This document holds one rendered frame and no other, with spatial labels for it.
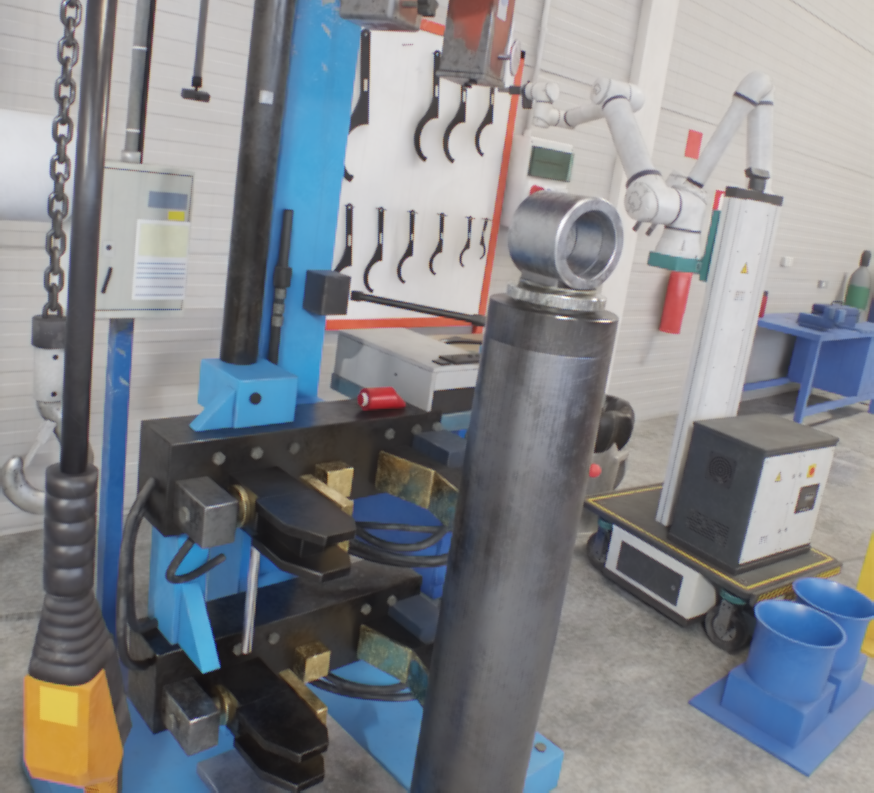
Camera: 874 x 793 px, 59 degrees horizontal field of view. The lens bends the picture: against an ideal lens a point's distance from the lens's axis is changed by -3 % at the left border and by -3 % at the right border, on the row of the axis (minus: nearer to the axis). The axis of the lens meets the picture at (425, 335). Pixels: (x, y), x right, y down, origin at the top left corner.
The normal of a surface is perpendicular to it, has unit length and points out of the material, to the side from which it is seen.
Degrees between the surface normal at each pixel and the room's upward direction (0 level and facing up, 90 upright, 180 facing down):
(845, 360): 90
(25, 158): 79
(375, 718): 0
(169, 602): 90
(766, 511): 90
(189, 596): 50
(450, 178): 90
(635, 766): 0
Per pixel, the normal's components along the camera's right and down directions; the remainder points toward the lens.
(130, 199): 0.65, 0.24
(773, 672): -0.69, 0.04
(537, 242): -0.84, 0.14
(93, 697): 0.99, 0.14
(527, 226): -0.80, -0.15
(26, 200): 0.47, 0.74
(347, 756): 0.14, -0.97
